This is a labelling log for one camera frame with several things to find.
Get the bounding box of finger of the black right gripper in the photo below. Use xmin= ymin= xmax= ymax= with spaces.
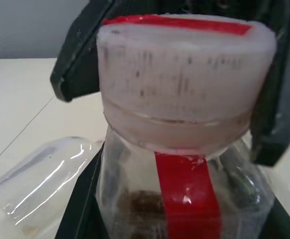
xmin=49 ymin=0 xmax=116 ymax=103
xmin=249 ymin=0 xmax=290 ymax=168

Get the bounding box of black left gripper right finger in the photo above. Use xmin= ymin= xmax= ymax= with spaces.
xmin=266 ymin=198 xmax=290 ymax=239

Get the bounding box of clear bottle with red tape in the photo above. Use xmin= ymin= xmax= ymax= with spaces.
xmin=95 ymin=13 xmax=278 ymax=239

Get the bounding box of clear plastic wine glass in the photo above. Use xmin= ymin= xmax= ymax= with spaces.
xmin=0 ymin=135 xmax=104 ymax=231

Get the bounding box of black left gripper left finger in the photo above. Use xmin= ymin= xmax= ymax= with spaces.
xmin=56 ymin=142 xmax=106 ymax=239

